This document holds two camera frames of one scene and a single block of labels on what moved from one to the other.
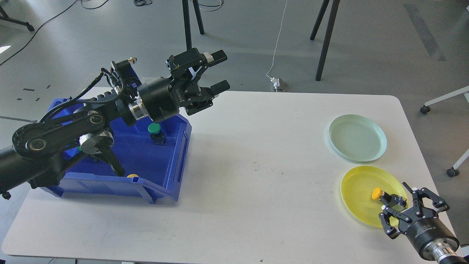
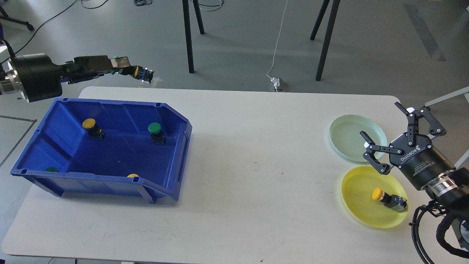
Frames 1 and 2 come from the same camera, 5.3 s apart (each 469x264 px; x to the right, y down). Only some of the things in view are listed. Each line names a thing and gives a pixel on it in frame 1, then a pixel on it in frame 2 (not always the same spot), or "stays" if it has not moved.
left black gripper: (161, 99) to (40, 79)
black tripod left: (185, 9) stays
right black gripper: (423, 228) to (420, 162)
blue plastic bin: (151, 154) stays
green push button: (158, 138) stays
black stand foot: (5, 17) stays
